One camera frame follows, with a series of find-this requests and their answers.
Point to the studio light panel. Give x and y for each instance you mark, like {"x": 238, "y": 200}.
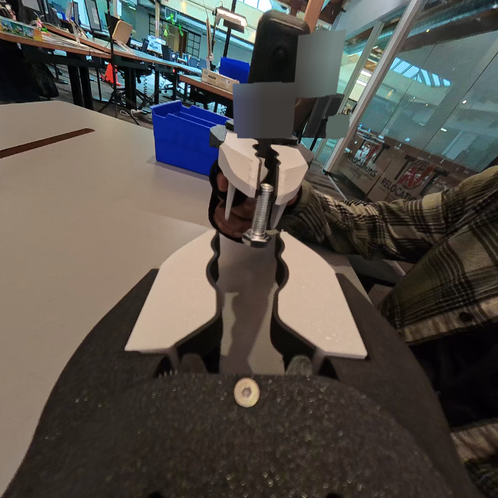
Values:
{"x": 232, "y": 19}

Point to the person's plaid shirt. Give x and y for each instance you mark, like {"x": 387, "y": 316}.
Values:
{"x": 447, "y": 295}

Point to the wooden board on tripod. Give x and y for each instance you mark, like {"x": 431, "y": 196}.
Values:
{"x": 123, "y": 31}

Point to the black monitor on stand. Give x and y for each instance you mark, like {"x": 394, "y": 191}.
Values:
{"x": 326, "y": 116}

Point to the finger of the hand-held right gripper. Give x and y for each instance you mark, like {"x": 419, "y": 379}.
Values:
{"x": 291, "y": 171}
{"x": 237, "y": 163}

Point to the labelled cardboard box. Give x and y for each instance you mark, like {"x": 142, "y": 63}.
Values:
{"x": 218, "y": 79}

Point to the long wooden desk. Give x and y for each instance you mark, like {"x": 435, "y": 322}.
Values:
{"x": 58, "y": 44}

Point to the orange traffic cone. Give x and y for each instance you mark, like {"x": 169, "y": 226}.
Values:
{"x": 111, "y": 76}

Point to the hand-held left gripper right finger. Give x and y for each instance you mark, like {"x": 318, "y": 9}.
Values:
{"x": 319, "y": 307}

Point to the printed cardboard moving box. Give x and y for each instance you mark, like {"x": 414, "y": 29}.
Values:
{"x": 428, "y": 183}
{"x": 365, "y": 163}

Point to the silver hex bolt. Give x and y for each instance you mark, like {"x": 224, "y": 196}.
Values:
{"x": 261, "y": 210}

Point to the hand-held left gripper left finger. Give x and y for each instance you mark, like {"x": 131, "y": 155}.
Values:
{"x": 175, "y": 303}

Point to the person's black trousers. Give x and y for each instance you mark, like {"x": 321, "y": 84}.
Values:
{"x": 459, "y": 381}

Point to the blue divided plastic bin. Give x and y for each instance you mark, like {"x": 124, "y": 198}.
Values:
{"x": 179, "y": 144}

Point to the person's right hand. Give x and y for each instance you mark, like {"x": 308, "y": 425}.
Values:
{"x": 243, "y": 216}

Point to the colourful toy box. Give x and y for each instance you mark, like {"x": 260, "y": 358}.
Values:
{"x": 19, "y": 29}

